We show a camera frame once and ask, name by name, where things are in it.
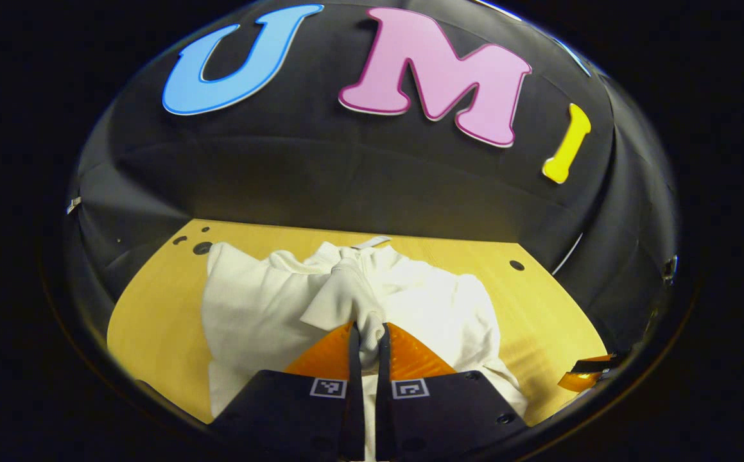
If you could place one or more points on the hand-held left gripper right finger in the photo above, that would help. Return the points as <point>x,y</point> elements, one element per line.
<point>382,366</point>

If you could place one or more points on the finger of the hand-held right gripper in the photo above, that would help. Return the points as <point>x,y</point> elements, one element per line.
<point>577,382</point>

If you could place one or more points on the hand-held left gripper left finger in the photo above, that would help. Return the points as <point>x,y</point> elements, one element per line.
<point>354,359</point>

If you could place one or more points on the white zip-up garment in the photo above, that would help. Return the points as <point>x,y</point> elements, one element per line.
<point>262,308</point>

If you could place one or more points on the metal backdrop clip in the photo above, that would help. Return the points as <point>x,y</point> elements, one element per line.
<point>669,269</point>

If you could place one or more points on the black backdrop cloth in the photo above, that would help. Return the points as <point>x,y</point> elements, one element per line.
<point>346,173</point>

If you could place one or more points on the white backdrop clip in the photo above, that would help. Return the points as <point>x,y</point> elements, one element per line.
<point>73,205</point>

